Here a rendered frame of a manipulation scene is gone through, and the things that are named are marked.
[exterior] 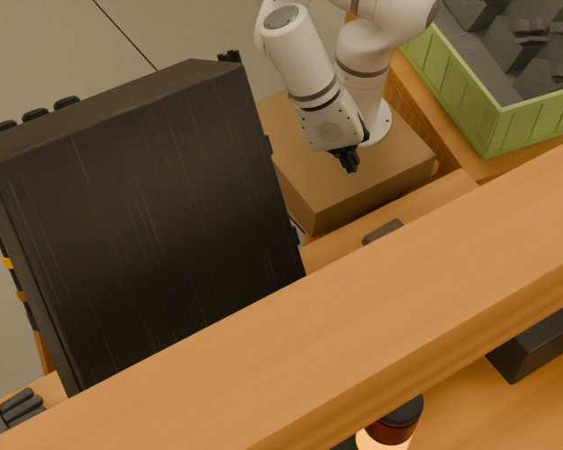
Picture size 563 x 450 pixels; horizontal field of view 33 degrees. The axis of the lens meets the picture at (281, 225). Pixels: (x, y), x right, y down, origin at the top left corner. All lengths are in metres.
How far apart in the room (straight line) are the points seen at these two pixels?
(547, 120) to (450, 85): 0.25
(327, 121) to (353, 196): 0.44
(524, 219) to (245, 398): 0.26
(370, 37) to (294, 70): 0.44
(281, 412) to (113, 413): 0.11
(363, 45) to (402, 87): 0.56
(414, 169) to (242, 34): 1.77
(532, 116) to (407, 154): 0.36
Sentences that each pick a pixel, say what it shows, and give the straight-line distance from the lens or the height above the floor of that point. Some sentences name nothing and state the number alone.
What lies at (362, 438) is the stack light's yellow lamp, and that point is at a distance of 0.92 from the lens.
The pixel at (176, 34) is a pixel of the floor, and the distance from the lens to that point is 3.78.
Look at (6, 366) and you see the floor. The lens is 2.91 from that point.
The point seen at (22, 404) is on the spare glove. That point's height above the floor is 0.92.
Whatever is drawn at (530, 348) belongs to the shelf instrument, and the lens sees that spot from 1.08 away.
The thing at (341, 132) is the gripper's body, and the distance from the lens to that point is 1.65.
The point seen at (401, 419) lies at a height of 1.73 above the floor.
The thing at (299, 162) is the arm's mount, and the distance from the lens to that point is 2.08.
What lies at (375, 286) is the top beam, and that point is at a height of 1.94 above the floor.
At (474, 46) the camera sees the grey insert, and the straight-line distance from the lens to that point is 2.58.
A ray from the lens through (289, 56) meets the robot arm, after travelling 1.55.
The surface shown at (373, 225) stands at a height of 0.90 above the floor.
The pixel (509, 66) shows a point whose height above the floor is 0.87.
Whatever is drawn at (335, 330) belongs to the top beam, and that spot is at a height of 1.94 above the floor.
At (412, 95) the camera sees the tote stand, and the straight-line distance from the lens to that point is 2.49.
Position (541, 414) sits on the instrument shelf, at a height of 1.54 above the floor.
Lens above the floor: 2.50
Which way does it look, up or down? 52 degrees down
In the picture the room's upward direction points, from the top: 7 degrees clockwise
